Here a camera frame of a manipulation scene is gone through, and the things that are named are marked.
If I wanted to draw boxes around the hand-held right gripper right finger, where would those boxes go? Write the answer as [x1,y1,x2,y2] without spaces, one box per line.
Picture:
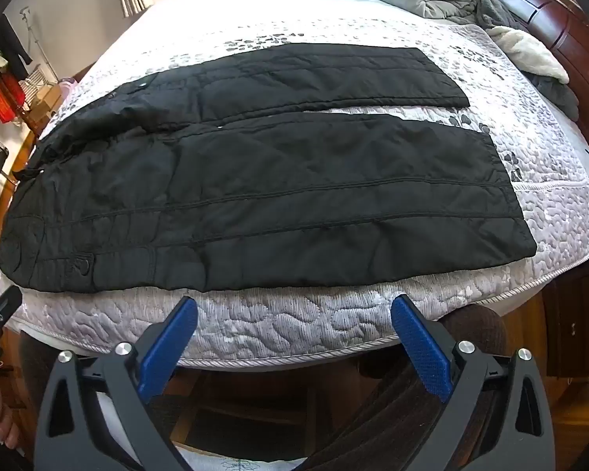
[390,294,556,471]

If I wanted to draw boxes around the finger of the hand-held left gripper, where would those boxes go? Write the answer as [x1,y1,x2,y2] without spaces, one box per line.
[0,285,24,339]

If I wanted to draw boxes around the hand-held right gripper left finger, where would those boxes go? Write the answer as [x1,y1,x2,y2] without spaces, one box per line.
[33,297,199,471]

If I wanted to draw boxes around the black quilted pants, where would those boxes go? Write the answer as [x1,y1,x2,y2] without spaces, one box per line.
[0,44,538,295]

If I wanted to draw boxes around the person's left hand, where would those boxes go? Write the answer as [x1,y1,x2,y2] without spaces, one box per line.
[0,378,21,448]

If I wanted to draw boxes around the person's brown trouser legs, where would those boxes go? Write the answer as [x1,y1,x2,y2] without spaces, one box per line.
[17,304,510,471]

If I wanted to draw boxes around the bed with grey quilted cover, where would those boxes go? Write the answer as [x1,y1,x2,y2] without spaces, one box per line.
[0,0,589,369]

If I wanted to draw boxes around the dark wooden nightstand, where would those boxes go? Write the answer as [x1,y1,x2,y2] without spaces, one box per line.
[542,262,589,380]

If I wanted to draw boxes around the red hanging bag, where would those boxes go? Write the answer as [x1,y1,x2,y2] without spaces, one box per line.
[0,78,25,124]

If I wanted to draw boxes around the cardboard box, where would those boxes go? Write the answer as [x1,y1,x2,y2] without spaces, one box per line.
[28,86,64,115]

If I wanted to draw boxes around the thin metal stand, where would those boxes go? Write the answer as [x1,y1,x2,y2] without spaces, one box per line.
[18,6,56,84]

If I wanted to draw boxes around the black hanging garment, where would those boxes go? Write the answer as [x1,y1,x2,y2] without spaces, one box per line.
[0,12,34,67]

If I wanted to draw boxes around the cream fleece blanket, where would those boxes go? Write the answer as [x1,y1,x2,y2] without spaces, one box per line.
[486,24,570,85]

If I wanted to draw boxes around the dark grey blanket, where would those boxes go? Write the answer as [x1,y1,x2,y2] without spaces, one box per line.
[449,0,581,122]

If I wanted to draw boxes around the dark wooden headboard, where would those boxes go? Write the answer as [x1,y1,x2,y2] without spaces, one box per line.
[476,0,589,158]

